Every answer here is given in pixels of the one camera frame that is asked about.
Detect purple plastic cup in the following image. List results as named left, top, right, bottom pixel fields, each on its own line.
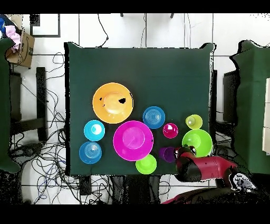
left=159, top=146, right=177, bottom=163

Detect large green plastic bowl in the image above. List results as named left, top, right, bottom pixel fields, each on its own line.
left=181, top=129, right=213, bottom=158

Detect pink plastic bowl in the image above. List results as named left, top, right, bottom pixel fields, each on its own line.
left=113, top=120, right=154, bottom=162

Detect orange plastic bowl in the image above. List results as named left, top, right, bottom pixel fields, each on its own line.
left=92, top=82, right=134, bottom=125

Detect red plastic cup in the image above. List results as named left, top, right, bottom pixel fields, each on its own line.
left=162, top=123, right=179, bottom=139

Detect small green plastic bowl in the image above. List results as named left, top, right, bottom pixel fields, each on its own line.
left=135, top=154, right=158, bottom=175

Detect yellow plastic cup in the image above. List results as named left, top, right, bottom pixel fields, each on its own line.
left=185, top=114, right=204, bottom=130

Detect black floor stand base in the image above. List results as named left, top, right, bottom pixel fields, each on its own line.
left=10, top=142, right=44, bottom=161
left=213, top=144, right=235, bottom=158

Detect light blue plastic bowl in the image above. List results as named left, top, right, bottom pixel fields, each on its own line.
left=83, top=119, right=105, bottom=142

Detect green covered side table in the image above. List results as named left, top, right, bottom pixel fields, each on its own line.
left=0, top=37, right=21, bottom=174
left=229, top=40, right=270, bottom=178

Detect dark green tablecloth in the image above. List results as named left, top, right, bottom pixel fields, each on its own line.
left=64, top=41, right=216, bottom=176

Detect black power strip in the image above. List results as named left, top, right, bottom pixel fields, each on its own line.
left=79, top=175, right=92, bottom=196

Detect white panel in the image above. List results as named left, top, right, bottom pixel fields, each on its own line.
left=262, top=77, right=270, bottom=156

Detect cardboard box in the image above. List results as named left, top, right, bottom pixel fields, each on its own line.
left=5, top=31, right=35, bottom=69

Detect pink cloth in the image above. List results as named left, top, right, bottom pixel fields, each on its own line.
left=4, top=25, right=22, bottom=53

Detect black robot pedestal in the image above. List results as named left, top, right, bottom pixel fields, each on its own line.
left=108, top=174, right=162, bottom=204

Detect black side frame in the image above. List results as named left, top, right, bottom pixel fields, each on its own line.
left=223, top=70, right=239, bottom=123

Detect tangle of floor cables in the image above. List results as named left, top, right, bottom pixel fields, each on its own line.
left=8, top=52, right=112, bottom=204

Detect black floor cable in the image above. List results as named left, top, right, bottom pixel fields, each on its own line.
left=97, top=13, right=110, bottom=48

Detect black leg frame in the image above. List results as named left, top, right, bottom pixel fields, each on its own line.
left=9, top=67, right=48, bottom=142

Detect black square frame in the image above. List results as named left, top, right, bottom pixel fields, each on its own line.
left=29, top=13, right=61, bottom=38

